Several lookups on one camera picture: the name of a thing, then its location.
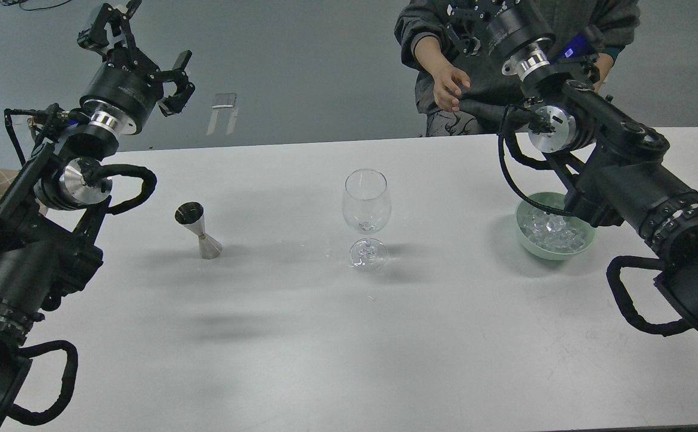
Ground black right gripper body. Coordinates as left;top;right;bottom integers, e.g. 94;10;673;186
481;1;556;61

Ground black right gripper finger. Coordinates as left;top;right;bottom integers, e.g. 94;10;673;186
447;1;491;56

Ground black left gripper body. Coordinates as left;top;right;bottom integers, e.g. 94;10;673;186
80;43;164;135

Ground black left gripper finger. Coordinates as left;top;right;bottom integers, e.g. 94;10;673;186
148;51;196;117
77;1;142;56

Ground steel cocktail jigger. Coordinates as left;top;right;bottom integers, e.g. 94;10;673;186
174;202;223;260

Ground clear ice cubes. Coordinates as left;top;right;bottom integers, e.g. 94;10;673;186
519;210;589;254

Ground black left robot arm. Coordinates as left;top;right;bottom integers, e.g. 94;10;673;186
0;1;195;428

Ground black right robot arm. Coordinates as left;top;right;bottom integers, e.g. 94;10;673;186
447;1;698;337

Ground clear wine glass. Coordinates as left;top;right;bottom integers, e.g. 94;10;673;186
341;169;392;271

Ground person's hand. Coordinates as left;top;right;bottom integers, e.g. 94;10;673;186
431;61;471;113

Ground silver floor plate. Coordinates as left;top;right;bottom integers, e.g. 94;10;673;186
211;92;237;110

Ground person in grey sweater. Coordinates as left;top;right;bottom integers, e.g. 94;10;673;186
394;1;640;137

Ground green bowl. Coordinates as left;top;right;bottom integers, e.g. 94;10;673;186
514;200;597;262

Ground black floor cable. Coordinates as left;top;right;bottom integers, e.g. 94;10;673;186
0;0;73;25

